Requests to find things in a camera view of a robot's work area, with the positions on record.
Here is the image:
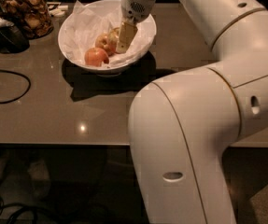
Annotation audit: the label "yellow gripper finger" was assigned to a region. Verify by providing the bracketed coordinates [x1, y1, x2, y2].
[116, 21, 138, 53]

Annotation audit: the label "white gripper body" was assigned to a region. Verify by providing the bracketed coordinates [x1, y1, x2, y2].
[121, 0, 156, 25]

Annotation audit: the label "red-yellow apple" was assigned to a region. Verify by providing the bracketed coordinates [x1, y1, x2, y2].
[107, 27, 120, 53]

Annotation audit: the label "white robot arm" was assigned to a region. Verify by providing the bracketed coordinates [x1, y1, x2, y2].
[128, 0, 268, 224]

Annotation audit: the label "top red apple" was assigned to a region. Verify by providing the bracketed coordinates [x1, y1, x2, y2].
[94, 33, 114, 56]

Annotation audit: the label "red apple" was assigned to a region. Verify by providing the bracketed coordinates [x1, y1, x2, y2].
[84, 48, 109, 67]
[94, 33, 114, 56]

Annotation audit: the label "white ceramic bowl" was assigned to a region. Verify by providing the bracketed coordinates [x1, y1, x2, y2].
[57, 0, 157, 78]

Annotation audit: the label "white paper bowl liner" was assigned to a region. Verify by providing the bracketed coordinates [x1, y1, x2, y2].
[62, 0, 157, 69]

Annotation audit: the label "left red apple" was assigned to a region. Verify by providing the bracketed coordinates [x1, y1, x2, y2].
[84, 48, 109, 67]

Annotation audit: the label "small white items on table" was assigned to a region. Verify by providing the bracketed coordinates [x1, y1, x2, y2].
[48, 4, 68, 18]

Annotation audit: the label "glass jar of dried chips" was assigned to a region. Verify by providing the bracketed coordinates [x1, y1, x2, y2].
[0, 0, 53, 39]

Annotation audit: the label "right white shoe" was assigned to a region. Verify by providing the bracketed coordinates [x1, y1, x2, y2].
[28, 160, 50, 200]

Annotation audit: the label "black cable on table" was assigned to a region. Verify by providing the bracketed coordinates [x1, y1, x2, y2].
[0, 68, 32, 105]

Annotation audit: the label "black floor cables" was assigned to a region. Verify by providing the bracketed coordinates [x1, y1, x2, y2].
[0, 185, 109, 224]

